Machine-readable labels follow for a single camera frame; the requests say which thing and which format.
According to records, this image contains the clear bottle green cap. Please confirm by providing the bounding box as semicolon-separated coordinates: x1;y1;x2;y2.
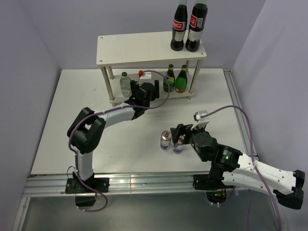
120;72;132;97

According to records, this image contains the silver blue can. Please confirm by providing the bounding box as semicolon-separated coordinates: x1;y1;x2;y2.
173;135;185;154
160;130;172;151

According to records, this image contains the green glass bottle yellow label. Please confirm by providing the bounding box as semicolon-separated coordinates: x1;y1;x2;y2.
163;64;175;92

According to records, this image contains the green glass bottle red label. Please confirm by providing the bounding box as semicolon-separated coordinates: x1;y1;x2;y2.
175;65;188;93

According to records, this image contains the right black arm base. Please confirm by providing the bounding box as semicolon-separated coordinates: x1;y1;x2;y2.
192;174;236;207

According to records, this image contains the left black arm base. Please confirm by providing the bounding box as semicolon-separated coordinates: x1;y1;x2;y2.
64;177;109;207

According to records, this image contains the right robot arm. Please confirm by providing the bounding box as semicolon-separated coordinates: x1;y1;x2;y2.
170;124;305;210

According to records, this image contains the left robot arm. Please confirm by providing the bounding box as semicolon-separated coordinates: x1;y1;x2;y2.
67;80;159;192

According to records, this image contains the white two-tier shelf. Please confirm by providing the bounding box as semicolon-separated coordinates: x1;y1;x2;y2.
96;31;207;105

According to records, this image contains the left cola bottle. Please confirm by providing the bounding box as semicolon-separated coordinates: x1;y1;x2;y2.
170;0;188;51

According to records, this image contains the cola bottle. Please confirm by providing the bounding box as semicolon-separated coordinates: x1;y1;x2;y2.
185;0;208;52
170;0;188;51

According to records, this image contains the right cola bottle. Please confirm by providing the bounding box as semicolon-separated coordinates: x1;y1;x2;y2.
185;0;208;52

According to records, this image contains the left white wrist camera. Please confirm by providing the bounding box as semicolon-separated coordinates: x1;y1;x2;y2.
138;70;152;85

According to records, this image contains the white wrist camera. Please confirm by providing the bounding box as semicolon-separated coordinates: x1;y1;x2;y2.
191;110;210;130
138;70;152;85

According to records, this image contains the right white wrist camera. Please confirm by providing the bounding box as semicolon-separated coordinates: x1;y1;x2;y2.
191;110;210;130

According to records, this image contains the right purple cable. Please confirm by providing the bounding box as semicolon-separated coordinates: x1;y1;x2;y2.
201;105;282;231

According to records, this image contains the purple cable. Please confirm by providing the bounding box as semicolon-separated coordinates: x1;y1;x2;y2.
68;69;175;212
201;105;282;231

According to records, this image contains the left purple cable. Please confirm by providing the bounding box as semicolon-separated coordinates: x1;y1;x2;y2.
68;69;175;212

